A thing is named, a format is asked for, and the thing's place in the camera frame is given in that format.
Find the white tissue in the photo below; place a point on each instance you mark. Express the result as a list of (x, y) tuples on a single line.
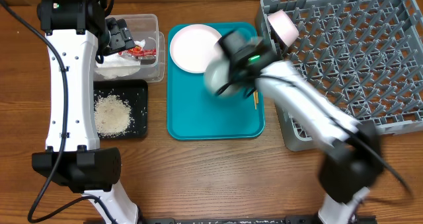
[(121, 64)]

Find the large white plate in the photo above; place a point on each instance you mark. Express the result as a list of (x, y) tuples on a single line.
[(193, 47)]

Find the white pink bowl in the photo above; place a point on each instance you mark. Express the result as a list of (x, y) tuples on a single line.
[(283, 27)]

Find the clear plastic bin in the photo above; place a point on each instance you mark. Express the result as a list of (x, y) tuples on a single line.
[(145, 27)]

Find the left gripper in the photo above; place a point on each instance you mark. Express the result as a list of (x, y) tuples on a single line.
[(122, 39)]

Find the pile of rice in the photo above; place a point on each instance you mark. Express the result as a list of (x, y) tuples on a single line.
[(111, 115)]

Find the black plastic tray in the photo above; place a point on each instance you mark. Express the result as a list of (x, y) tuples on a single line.
[(138, 95)]

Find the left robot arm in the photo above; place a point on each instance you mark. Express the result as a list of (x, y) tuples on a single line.
[(79, 34)]

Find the wooden chopstick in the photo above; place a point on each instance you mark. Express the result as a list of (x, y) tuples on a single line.
[(255, 99)]

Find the teal plastic tray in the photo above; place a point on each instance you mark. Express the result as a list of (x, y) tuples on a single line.
[(193, 113)]

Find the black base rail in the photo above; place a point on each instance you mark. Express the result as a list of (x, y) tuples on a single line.
[(291, 219)]

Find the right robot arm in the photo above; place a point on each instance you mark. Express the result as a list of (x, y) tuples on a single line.
[(352, 148)]

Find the grey bowl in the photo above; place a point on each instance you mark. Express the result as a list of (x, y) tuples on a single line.
[(216, 74)]

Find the red snack wrapper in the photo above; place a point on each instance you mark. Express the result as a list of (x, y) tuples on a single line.
[(139, 53)]

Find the grey dishwasher rack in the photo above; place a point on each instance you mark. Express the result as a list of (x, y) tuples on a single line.
[(365, 56)]

